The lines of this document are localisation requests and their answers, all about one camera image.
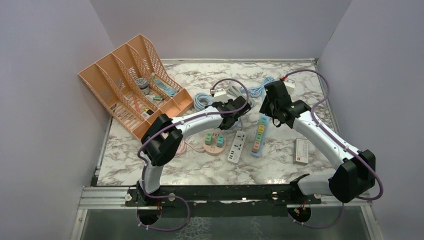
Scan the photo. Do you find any teal plug adapter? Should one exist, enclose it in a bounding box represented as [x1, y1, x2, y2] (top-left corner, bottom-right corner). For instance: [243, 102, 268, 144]
[259, 116, 269, 126]
[216, 134, 225, 148]

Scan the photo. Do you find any yellow plug adapter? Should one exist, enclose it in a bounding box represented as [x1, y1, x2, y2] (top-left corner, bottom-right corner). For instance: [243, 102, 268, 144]
[257, 124, 266, 134]

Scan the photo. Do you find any green plug adapter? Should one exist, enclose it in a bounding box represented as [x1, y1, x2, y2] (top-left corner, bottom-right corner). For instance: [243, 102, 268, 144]
[204, 132, 213, 146]
[255, 132, 263, 142]

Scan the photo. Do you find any pink plug adapter small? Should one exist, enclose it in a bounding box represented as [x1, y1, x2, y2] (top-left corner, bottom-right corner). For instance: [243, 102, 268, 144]
[251, 140, 262, 153]

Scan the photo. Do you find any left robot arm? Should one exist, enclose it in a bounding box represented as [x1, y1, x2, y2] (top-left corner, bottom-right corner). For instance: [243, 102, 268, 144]
[137, 96, 252, 206]

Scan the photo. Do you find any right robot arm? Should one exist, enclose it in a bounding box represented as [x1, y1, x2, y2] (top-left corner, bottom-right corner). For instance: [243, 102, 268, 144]
[259, 81, 377, 204]

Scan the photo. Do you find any pink round power socket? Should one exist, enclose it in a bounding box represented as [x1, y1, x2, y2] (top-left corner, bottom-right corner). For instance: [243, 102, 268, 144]
[202, 131, 227, 156]

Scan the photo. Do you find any white power strip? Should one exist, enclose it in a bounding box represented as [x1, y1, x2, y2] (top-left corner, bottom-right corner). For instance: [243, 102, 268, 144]
[227, 130, 247, 164]

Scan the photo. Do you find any small white red box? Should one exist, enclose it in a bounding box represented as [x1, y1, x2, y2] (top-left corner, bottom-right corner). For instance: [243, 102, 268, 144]
[294, 138, 309, 166]

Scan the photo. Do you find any orange plastic file rack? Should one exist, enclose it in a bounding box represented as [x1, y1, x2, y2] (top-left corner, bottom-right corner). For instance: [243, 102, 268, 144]
[78, 34, 194, 139]

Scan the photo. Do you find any light blue power cable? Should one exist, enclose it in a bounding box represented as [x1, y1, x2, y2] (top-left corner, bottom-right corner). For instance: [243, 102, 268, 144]
[240, 76, 276, 100]

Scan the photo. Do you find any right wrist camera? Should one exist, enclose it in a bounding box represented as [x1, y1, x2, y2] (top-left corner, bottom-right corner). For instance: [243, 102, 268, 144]
[283, 78, 296, 95]

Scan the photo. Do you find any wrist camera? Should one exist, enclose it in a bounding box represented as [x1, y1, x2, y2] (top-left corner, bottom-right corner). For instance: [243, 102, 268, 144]
[212, 88, 229, 103]
[283, 78, 296, 95]

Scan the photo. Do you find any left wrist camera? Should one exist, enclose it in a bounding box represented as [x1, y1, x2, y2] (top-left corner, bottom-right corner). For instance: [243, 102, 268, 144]
[212, 88, 229, 103]

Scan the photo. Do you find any grey coiled cable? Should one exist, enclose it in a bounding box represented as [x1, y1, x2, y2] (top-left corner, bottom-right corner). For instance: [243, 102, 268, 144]
[227, 85, 256, 109]

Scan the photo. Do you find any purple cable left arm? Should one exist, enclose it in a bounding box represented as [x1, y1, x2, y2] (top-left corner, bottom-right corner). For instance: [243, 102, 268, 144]
[136, 78, 250, 200]

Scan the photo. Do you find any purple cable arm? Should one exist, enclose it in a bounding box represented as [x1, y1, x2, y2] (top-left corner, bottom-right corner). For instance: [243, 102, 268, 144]
[281, 68, 384, 202]
[136, 78, 250, 200]

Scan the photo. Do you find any blue coiled cable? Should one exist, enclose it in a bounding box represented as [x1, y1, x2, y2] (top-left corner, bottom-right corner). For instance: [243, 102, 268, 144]
[193, 92, 216, 112]

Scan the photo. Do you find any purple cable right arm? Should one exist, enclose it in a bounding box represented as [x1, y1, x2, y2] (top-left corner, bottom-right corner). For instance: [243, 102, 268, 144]
[281, 68, 384, 202]

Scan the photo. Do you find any black mounting rail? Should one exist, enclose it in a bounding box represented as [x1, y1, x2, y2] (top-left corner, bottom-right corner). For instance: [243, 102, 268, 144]
[124, 184, 321, 218]

